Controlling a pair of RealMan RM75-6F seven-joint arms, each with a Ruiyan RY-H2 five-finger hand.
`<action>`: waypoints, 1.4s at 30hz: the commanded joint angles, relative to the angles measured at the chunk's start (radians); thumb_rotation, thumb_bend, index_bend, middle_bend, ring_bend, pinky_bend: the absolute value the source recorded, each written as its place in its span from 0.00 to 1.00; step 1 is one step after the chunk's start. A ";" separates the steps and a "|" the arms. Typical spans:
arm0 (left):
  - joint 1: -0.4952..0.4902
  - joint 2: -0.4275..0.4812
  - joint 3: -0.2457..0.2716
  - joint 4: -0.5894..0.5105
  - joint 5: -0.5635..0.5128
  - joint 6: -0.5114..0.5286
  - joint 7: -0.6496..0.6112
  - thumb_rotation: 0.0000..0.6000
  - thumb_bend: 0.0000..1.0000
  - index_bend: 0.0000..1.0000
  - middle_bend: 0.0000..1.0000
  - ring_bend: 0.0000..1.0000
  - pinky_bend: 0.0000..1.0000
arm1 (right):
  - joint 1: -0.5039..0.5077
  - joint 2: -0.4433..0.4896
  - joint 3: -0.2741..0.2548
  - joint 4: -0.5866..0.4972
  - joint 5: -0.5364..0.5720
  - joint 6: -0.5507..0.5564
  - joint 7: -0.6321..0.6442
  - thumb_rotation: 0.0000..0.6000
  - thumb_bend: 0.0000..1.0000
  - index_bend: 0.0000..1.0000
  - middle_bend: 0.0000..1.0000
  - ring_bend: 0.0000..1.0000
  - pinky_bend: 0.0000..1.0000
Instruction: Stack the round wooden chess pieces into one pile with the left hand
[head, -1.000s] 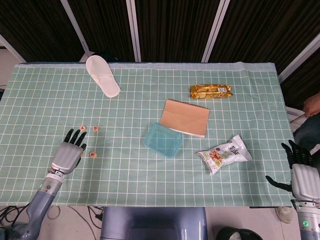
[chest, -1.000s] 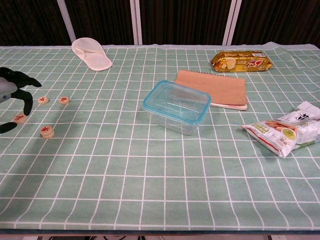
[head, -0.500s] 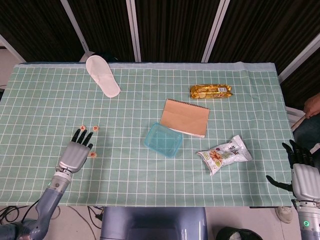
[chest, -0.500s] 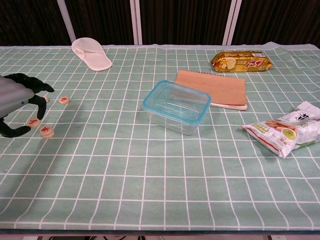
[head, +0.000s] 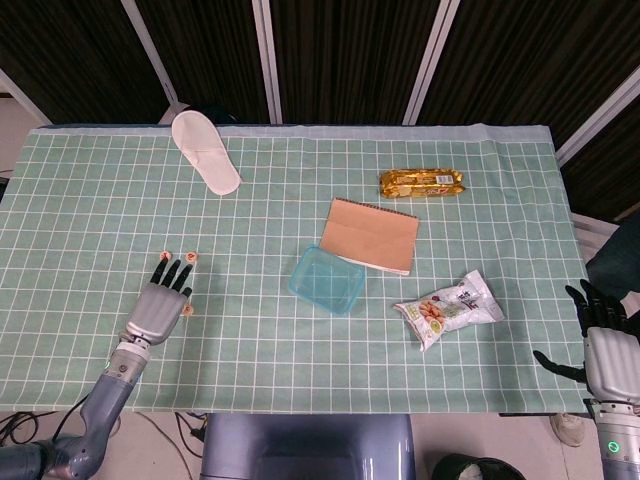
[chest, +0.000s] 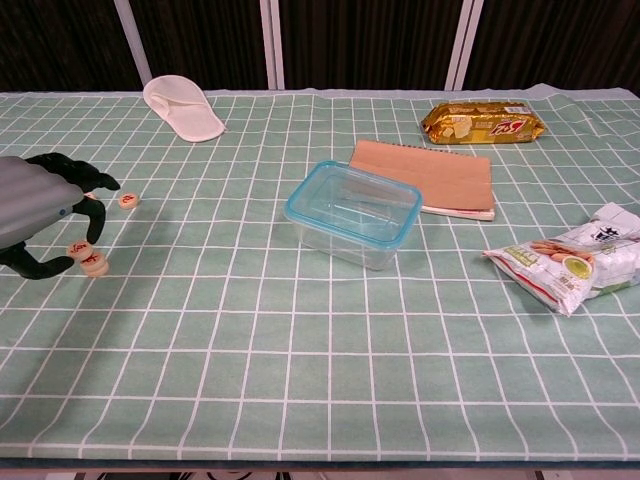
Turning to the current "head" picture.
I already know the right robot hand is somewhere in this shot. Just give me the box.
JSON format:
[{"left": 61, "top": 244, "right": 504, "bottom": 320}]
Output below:
[{"left": 532, "top": 278, "right": 640, "bottom": 404}]

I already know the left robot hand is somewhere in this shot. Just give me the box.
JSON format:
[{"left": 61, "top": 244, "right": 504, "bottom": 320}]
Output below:
[{"left": 117, "top": 257, "right": 195, "bottom": 347}]

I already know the green grid tablecloth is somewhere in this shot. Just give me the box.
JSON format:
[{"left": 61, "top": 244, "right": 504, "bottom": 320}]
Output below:
[{"left": 0, "top": 123, "right": 591, "bottom": 415}]

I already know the white shoe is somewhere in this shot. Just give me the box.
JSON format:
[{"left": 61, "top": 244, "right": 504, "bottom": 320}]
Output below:
[{"left": 549, "top": 412, "right": 586, "bottom": 448}]

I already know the dark teal chair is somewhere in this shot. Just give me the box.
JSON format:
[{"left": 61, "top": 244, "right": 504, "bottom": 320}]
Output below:
[{"left": 585, "top": 219, "right": 640, "bottom": 301}]

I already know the white snack bag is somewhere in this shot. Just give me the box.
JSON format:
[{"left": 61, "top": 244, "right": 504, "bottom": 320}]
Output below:
[{"left": 393, "top": 269, "right": 505, "bottom": 353}]

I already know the white disposable slipper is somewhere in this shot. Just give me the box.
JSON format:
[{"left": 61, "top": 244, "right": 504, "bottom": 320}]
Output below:
[{"left": 171, "top": 110, "right": 243, "bottom": 197}]

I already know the clear container with blue rim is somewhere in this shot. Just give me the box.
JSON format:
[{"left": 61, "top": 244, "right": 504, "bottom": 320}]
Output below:
[{"left": 287, "top": 243, "right": 367, "bottom": 317}]

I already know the black trash bin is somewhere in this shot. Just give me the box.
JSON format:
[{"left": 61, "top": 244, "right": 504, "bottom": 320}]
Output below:
[{"left": 432, "top": 452, "right": 526, "bottom": 480}]

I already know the dark slatted partition panel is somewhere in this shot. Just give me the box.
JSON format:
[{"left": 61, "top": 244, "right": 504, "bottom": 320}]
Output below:
[
  {"left": 559, "top": 107, "right": 640, "bottom": 224},
  {"left": 418, "top": 0, "right": 640, "bottom": 149},
  {"left": 134, "top": 0, "right": 274, "bottom": 125},
  {"left": 273, "top": 0, "right": 441, "bottom": 125},
  {"left": 0, "top": 0, "right": 169, "bottom": 125}
]

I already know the grey-blue robot torso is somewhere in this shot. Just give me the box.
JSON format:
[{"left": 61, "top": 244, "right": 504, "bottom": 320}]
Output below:
[{"left": 199, "top": 413, "right": 417, "bottom": 480}]

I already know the brown kraft spiral notebook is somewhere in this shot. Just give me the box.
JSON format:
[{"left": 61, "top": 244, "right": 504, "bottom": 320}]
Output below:
[{"left": 318, "top": 197, "right": 420, "bottom": 277}]

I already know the gold biscuit pack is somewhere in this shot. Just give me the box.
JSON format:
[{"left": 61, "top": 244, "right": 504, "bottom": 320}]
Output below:
[{"left": 378, "top": 168, "right": 467, "bottom": 200}]

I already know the black cable with plug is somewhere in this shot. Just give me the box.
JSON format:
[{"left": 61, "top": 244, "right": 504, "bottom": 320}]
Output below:
[{"left": 174, "top": 410, "right": 209, "bottom": 444}]

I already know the thin floor cable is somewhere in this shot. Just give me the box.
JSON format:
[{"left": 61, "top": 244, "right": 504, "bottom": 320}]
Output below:
[{"left": 134, "top": 412, "right": 194, "bottom": 480}]

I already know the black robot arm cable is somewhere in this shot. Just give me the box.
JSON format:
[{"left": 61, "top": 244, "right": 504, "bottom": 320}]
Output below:
[{"left": 52, "top": 393, "right": 92, "bottom": 442}]

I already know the black floor cable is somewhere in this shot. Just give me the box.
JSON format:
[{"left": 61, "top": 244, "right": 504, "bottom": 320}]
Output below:
[{"left": 0, "top": 410, "right": 39, "bottom": 447}]

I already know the white partition frame post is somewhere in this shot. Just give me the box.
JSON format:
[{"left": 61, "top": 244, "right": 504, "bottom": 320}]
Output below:
[
  {"left": 553, "top": 67, "right": 640, "bottom": 169},
  {"left": 0, "top": 67, "right": 53, "bottom": 125},
  {"left": 402, "top": 0, "right": 460, "bottom": 126},
  {"left": 251, "top": 0, "right": 284, "bottom": 125},
  {"left": 121, "top": 0, "right": 189, "bottom": 124}
]

